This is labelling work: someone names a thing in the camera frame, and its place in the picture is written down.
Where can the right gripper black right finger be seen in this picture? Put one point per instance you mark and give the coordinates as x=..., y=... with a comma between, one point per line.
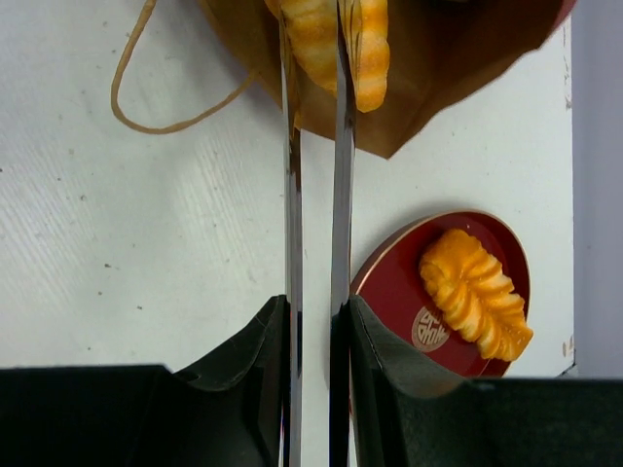
x=402, y=401

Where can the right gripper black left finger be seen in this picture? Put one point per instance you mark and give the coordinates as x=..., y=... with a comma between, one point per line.
x=234, y=409

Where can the twisted orange fake bread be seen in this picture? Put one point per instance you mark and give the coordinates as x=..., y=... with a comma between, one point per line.
x=476, y=299

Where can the metal kitchen tongs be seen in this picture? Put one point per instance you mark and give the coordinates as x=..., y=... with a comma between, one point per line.
x=317, y=195

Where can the red brown paper bag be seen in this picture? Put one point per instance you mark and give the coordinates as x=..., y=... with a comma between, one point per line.
x=440, y=53

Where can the striped orange fake croissant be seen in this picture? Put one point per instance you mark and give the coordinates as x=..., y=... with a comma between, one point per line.
x=312, y=28

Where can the red round plate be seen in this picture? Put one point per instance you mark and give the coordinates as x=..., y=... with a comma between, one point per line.
x=390, y=283

